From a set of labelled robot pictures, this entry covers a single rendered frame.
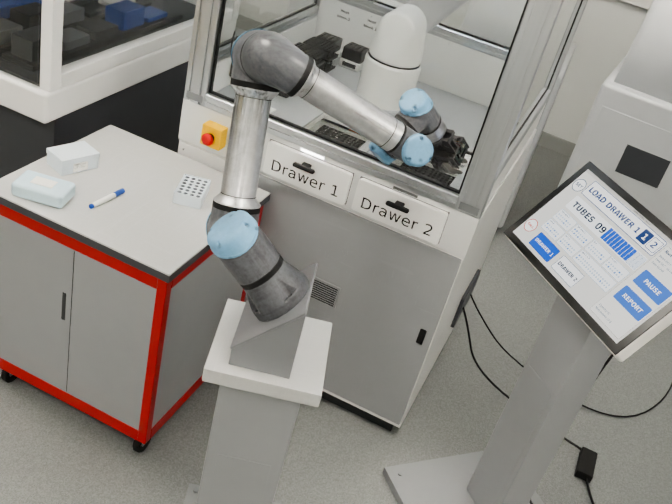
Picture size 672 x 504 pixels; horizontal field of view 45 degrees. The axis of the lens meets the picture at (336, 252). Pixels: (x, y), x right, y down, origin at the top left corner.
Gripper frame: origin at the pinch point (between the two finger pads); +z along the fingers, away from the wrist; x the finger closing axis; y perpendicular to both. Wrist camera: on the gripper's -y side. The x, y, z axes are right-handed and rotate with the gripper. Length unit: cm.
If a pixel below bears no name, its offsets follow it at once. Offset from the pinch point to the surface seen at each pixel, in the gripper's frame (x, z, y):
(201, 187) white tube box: -31, -16, -68
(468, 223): -7.5, 18.3, 2.1
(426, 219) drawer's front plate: -10.9, 14.8, -9.4
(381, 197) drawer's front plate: -10.1, 8.3, -23.1
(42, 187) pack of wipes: -54, -50, -87
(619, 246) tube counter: -6.4, 10.6, 48.2
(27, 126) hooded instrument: -33, -36, -133
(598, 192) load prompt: 8.5, 13.4, 36.7
